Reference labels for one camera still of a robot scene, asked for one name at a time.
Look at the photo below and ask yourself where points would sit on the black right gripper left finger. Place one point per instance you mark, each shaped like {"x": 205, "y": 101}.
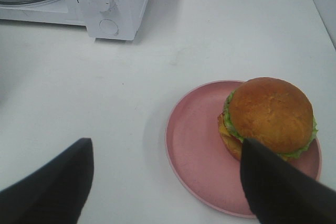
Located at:
{"x": 56, "y": 192}

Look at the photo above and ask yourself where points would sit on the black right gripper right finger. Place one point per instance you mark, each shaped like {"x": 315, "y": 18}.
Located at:
{"x": 279, "y": 193}

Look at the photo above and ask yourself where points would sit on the pink round plate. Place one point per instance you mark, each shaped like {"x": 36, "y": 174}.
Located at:
{"x": 200, "y": 159}

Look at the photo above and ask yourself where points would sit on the burger with lettuce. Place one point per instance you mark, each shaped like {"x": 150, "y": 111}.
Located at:
{"x": 272, "y": 111}

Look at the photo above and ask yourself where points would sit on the round white door button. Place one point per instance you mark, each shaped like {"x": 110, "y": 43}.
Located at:
{"x": 109, "y": 27}

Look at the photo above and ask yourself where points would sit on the white microwave oven body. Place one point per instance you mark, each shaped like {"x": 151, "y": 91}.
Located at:
{"x": 127, "y": 14}

